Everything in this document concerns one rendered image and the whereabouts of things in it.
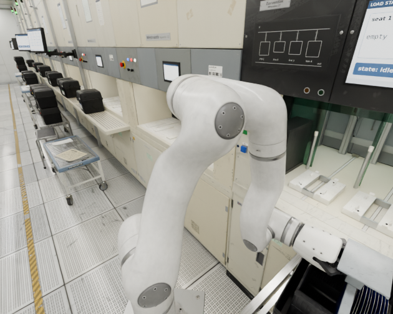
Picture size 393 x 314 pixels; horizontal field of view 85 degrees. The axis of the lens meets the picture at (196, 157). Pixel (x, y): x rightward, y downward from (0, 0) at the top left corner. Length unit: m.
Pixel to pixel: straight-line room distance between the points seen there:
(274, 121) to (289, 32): 0.51
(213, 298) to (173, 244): 1.34
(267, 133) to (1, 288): 2.21
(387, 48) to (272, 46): 0.36
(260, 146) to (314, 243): 0.31
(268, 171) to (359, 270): 0.31
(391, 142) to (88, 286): 2.29
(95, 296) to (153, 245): 1.51
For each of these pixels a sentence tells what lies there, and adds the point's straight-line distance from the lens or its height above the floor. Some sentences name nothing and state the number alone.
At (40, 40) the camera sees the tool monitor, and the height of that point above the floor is 1.64.
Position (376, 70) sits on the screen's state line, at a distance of 0.83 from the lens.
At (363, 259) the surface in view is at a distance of 0.71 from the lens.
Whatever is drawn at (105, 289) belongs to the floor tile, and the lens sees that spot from 1.97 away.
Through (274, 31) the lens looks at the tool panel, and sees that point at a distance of 0.97.
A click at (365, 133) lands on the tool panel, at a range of 1.83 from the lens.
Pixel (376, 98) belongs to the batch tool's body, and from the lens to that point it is 0.84.
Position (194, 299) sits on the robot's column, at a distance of 0.94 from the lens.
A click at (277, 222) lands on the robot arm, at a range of 0.69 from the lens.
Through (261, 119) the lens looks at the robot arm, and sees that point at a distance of 0.47.
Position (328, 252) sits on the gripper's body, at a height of 1.11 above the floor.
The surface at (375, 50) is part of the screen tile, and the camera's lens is 0.83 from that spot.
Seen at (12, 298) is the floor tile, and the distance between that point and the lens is 2.25.
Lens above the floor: 1.59
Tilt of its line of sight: 28 degrees down
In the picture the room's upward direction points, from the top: 1 degrees counter-clockwise
